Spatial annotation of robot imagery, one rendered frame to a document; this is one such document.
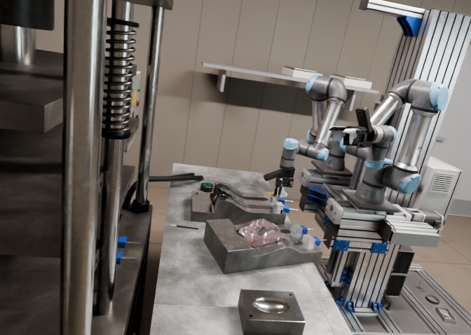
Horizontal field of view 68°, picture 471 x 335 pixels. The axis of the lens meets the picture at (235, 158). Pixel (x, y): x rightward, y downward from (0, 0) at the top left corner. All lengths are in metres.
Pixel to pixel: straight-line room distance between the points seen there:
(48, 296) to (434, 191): 1.98
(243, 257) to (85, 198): 0.97
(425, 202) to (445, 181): 0.17
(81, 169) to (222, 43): 3.43
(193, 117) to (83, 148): 3.45
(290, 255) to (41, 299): 1.02
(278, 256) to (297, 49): 2.92
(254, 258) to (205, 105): 2.71
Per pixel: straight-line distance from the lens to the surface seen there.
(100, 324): 1.31
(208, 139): 4.11
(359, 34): 4.40
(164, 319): 1.30
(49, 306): 1.00
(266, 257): 1.58
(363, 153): 1.66
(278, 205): 1.94
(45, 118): 0.69
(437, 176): 2.30
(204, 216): 1.86
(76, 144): 0.62
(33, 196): 0.93
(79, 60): 0.59
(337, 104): 2.07
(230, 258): 1.49
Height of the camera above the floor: 1.68
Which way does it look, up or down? 17 degrees down
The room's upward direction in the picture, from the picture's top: 10 degrees clockwise
